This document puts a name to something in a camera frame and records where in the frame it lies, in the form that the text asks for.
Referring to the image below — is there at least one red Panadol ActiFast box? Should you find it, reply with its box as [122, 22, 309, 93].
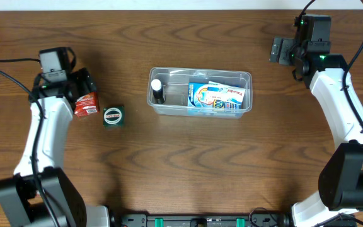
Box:
[74, 91, 100, 117]

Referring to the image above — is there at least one white blue Panadol box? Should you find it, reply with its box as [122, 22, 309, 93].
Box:
[207, 81, 246, 105]

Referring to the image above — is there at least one green Zam-Buk tin box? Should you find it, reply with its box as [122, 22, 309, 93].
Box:
[103, 106, 125, 128]

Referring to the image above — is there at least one blue Kool Fever box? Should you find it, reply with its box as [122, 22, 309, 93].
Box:
[188, 83, 243, 109]

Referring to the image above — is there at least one black bottle white cap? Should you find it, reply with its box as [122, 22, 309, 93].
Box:
[151, 79, 165, 104]

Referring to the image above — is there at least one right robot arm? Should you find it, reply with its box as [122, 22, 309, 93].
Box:
[270, 13, 363, 226]

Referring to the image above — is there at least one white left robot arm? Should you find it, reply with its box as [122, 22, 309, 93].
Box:
[0, 47, 112, 226]

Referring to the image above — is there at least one clear plastic container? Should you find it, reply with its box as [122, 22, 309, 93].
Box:
[147, 67, 253, 119]

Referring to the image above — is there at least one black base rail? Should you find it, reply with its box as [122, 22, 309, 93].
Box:
[108, 207, 296, 227]

